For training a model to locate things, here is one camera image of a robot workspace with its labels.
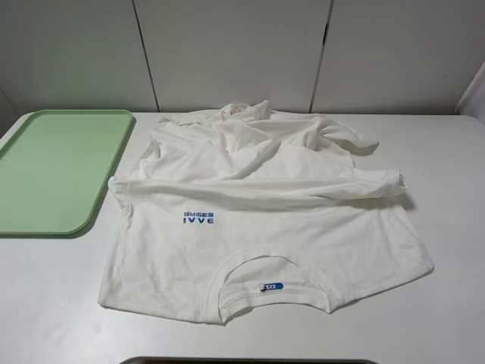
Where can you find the green plastic tray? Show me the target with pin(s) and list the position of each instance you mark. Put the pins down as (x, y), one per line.
(55, 168)

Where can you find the white short sleeve t-shirt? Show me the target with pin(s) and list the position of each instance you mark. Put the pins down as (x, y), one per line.
(241, 207)

